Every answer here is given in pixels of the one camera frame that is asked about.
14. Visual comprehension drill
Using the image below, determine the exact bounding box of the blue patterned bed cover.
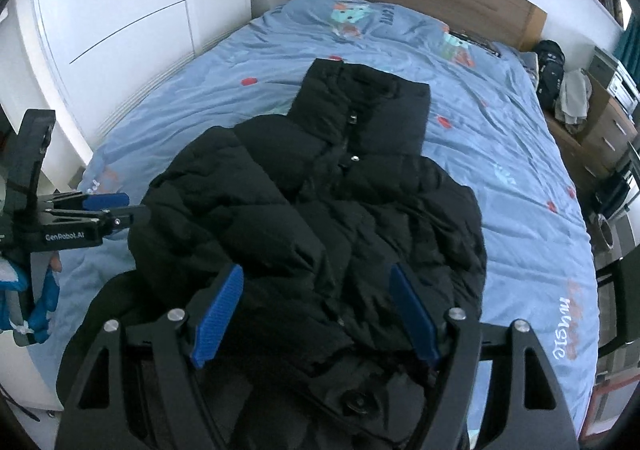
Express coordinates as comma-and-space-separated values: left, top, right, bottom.
30, 0, 599, 435

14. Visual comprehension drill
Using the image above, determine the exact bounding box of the black puffer jacket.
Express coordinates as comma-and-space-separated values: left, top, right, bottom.
56, 59, 487, 449

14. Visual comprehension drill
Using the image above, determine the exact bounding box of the beige cloth on chest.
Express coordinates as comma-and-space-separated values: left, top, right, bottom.
553, 69, 592, 136

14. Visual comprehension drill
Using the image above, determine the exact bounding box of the white wardrobe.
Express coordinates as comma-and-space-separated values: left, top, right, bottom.
1, 0, 252, 190

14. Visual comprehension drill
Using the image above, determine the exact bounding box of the wooden drawer chest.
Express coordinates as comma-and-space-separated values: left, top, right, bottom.
544, 74, 638, 193

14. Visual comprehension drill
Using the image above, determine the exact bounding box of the blue gloved left hand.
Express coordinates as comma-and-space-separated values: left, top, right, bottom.
1, 252, 62, 344

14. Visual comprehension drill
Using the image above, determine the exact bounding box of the white printer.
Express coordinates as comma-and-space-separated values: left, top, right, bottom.
588, 46, 639, 118

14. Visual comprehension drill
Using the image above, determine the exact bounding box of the black backpack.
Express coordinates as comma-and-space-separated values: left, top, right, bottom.
533, 40, 565, 110

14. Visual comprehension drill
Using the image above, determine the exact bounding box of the black chair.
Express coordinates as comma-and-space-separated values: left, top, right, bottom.
596, 245, 640, 358

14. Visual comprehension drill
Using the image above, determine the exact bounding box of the teal curtain right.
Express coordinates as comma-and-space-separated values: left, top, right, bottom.
614, 14, 640, 83

